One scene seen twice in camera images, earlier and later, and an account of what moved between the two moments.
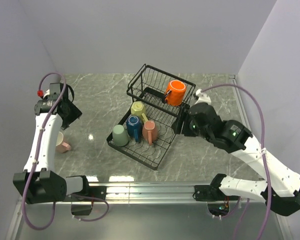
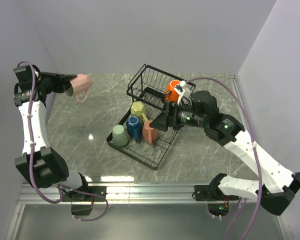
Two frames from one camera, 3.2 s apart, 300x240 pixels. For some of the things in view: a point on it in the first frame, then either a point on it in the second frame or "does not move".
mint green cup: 119,136 does not move
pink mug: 61,146 → 81,83
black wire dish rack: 158,98 does not move
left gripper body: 73,113 → 52,83
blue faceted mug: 134,127 does not move
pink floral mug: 150,132 does not move
